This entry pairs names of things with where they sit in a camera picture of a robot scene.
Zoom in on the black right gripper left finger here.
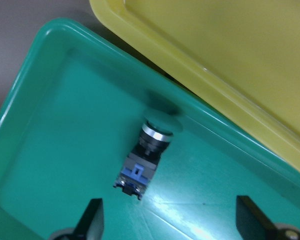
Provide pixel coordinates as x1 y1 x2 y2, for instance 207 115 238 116
71 198 105 240

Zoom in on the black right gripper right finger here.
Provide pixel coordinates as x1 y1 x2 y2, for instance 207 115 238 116
235 195 285 240

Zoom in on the green plastic tray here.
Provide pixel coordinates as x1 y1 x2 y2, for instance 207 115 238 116
0 18 300 240

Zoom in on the yellow plastic tray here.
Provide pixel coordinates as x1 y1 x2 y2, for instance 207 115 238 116
90 0 300 172

